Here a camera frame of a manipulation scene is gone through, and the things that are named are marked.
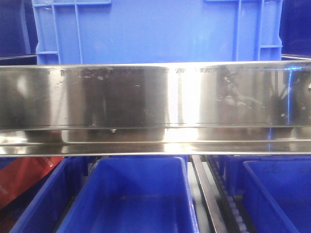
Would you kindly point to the red bag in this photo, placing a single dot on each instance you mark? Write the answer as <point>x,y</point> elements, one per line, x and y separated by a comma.
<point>23,173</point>

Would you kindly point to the blue lower right bin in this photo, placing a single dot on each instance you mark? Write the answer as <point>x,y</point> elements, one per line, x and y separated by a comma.
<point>277,195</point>

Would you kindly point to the steel shelf rail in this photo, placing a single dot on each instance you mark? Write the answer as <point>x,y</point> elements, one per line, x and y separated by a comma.
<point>171,108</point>

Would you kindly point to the large blue upper crate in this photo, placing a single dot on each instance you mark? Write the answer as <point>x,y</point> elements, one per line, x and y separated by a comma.
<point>156,31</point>

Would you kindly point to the blue lower left bin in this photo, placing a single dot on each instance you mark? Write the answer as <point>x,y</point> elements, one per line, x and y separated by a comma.
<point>40,208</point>

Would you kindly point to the blue lower middle bin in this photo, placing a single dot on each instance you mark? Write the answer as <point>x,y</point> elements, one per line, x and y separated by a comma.
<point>134,195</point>

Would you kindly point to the steel roller track divider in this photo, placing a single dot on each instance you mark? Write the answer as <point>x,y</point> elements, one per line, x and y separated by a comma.
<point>216,210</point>

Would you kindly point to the blue bin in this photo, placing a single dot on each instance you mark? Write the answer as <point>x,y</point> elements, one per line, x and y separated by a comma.
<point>40,208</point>
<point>134,195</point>
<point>277,195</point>

